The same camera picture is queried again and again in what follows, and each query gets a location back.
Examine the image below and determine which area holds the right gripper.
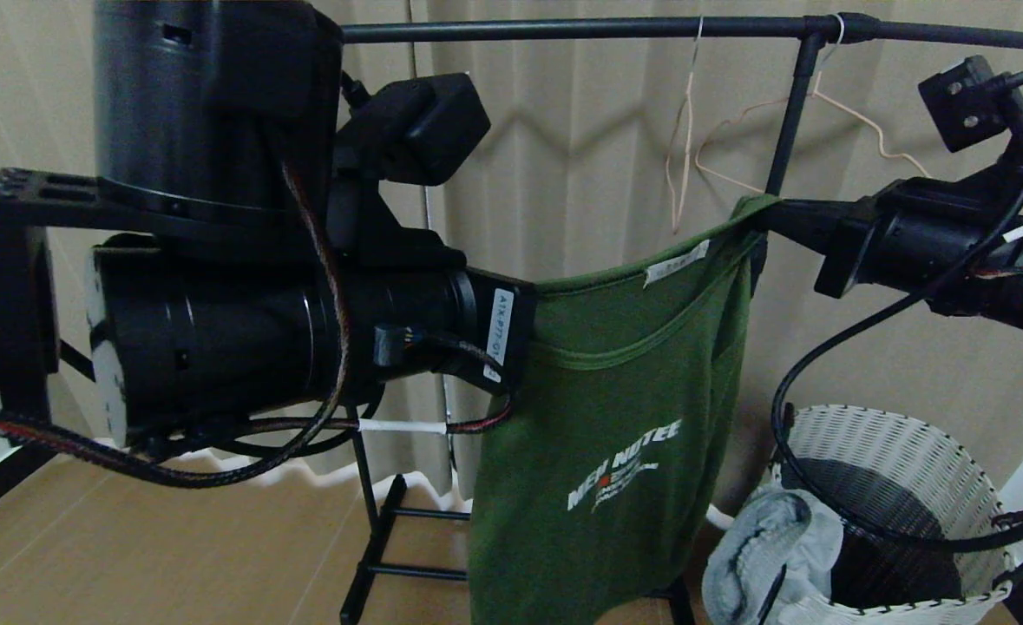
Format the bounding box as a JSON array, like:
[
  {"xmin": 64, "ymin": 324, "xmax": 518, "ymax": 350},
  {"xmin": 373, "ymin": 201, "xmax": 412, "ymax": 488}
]
[{"xmin": 815, "ymin": 178, "xmax": 1023, "ymax": 301}]

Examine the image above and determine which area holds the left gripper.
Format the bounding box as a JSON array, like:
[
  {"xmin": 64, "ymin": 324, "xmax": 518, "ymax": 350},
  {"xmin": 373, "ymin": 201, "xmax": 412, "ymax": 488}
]
[{"xmin": 86, "ymin": 234, "xmax": 538, "ymax": 444}]

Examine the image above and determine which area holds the pink clothes hanger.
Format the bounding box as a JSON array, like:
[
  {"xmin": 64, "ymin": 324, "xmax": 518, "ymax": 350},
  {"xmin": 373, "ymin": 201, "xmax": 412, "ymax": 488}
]
[
  {"xmin": 665, "ymin": 15, "xmax": 705, "ymax": 236},
  {"xmin": 694, "ymin": 13, "xmax": 934, "ymax": 197}
]

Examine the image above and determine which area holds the green printed shirt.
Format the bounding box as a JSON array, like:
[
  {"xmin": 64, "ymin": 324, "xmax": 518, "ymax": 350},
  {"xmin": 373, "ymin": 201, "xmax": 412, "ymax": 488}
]
[{"xmin": 468, "ymin": 195, "xmax": 781, "ymax": 625}]

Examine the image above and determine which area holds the white laundry basket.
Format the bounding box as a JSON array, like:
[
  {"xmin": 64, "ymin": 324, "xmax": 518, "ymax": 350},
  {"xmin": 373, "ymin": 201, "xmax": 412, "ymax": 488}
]
[{"xmin": 770, "ymin": 404, "xmax": 1023, "ymax": 625}]

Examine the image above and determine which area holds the black clothes rack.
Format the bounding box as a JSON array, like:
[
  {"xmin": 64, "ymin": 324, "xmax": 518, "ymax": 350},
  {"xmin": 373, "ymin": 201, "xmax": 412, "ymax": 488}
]
[{"xmin": 338, "ymin": 11, "xmax": 1023, "ymax": 625}]

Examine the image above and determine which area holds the pale grey garment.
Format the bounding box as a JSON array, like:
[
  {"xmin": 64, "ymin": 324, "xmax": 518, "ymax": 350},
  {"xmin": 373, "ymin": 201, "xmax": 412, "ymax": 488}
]
[{"xmin": 702, "ymin": 484, "xmax": 844, "ymax": 625}]

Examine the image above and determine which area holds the beige curtain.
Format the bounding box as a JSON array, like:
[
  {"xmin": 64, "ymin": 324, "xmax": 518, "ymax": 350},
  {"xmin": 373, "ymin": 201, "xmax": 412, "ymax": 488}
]
[{"xmin": 0, "ymin": 0, "xmax": 1023, "ymax": 523}]

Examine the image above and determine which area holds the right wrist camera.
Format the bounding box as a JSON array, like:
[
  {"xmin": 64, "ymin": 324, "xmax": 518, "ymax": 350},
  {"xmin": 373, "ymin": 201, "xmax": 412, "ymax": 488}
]
[{"xmin": 917, "ymin": 55, "xmax": 1023, "ymax": 185}]

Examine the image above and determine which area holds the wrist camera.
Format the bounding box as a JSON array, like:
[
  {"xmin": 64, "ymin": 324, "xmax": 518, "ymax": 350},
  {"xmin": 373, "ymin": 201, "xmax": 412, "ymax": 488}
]
[
  {"xmin": 333, "ymin": 72, "xmax": 492, "ymax": 266},
  {"xmin": 917, "ymin": 55, "xmax": 1023, "ymax": 185}
]

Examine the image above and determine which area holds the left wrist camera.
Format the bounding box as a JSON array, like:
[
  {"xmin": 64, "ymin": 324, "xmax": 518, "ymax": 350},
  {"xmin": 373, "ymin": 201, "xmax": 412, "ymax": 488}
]
[{"xmin": 333, "ymin": 72, "xmax": 492, "ymax": 266}]

